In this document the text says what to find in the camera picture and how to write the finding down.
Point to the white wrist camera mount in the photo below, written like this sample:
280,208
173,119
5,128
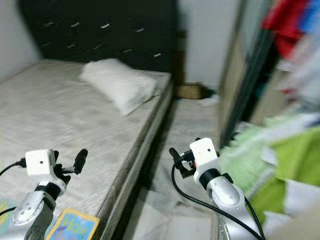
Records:
204,151
40,161

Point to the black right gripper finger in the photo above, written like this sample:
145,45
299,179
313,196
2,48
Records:
174,155

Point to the black tufted headboard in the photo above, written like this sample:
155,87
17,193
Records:
95,40

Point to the light green cloth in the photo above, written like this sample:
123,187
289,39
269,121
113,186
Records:
242,155

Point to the wardrobe with sliding door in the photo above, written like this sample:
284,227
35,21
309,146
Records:
240,75

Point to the red garment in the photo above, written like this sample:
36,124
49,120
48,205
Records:
282,22

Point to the brown cardboard box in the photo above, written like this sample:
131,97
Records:
189,91

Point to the yellow-edged children's board book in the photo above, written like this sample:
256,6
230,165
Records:
75,227

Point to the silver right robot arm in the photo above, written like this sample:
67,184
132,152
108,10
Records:
225,192

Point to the bright green cloth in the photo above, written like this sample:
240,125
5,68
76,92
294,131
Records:
295,160

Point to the grey quilted mattress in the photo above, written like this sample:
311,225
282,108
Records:
60,120

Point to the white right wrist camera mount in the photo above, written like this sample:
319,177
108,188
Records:
204,151

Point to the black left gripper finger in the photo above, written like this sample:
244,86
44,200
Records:
56,155
80,160

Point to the white pillow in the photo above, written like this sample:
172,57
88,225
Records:
120,85

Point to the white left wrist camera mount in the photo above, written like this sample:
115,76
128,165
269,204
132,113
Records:
40,161

